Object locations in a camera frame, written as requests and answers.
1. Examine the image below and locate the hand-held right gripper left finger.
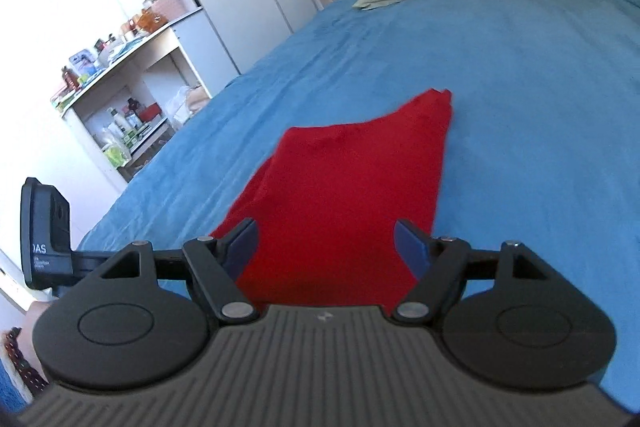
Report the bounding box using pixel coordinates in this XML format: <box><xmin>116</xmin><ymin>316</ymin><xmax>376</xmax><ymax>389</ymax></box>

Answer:
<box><xmin>95</xmin><ymin>218</ymin><xmax>258</xmax><ymax>323</ymax></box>

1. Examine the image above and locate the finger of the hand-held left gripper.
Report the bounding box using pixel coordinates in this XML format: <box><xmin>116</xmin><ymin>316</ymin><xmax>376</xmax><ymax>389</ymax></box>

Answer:
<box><xmin>74</xmin><ymin>249</ymin><xmax>109</xmax><ymax>271</ymax></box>

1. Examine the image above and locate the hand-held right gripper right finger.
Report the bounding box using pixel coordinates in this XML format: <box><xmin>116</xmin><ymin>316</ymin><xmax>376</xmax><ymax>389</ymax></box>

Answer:
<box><xmin>392</xmin><ymin>219</ymin><xmax>561</xmax><ymax>323</ymax></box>

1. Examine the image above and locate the red knit sweater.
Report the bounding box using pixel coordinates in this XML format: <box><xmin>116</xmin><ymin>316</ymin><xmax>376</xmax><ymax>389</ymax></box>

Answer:
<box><xmin>210</xmin><ymin>88</ymin><xmax>454</xmax><ymax>308</ymax></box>

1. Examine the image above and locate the person's left forearm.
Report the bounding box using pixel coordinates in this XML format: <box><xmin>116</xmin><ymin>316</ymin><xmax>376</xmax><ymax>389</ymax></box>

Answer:
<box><xmin>24</xmin><ymin>300</ymin><xmax>59</xmax><ymax>379</ymax></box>

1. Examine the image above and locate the green packet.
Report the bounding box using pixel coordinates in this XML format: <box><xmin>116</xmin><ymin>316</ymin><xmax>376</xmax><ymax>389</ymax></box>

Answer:
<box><xmin>102</xmin><ymin>142</ymin><xmax>131</xmax><ymax>166</ymax></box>

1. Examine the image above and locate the dark dotted clothing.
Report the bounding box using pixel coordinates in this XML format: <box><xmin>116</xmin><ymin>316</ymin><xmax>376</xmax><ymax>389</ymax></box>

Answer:
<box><xmin>4</xmin><ymin>327</ymin><xmax>49</xmax><ymax>401</ymax></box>

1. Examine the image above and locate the white shelf unit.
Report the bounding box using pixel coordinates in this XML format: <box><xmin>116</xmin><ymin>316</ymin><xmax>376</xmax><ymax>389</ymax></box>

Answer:
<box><xmin>50</xmin><ymin>7</ymin><xmax>214</xmax><ymax>186</ymax></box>

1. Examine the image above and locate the white bottle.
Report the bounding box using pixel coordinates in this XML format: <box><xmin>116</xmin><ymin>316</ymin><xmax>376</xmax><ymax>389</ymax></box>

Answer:
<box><xmin>107</xmin><ymin>107</ymin><xmax>129</xmax><ymax>133</ymax></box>

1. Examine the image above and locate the white plastic bag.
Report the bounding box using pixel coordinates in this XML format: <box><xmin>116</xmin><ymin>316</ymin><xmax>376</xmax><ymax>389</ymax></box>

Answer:
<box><xmin>170</xmin><ymin>87</ymin><xmax>194</xmax><ymax>118</ymax></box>

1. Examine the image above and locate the blue packet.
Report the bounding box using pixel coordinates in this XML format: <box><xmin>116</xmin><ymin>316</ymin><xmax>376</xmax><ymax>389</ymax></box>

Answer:
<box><xmin>69</xmin><ymin>49</ymin><xmax>104</xmax><ymax>76</ymax></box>

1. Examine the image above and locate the bed with blue sheet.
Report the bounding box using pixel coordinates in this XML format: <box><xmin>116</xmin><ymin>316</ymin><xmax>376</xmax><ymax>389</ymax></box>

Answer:
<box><xmin>80</xmin><ymin>0</ymin><xmax>640</xmax><ymax>408</ymax></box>

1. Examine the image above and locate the white and grey wardrobe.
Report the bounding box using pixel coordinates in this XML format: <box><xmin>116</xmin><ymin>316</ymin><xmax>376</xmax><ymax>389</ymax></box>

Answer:
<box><xmin>147</xmin><ymin>0</ymin><xmax>321</xmax><ymax>100</ymax></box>

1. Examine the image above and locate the pink basket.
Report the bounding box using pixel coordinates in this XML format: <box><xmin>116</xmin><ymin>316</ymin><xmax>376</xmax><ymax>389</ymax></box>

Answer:
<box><xmin>152</xmin><ymin>0</ymin><xmax>189</xmax><ymax>21</ymax></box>

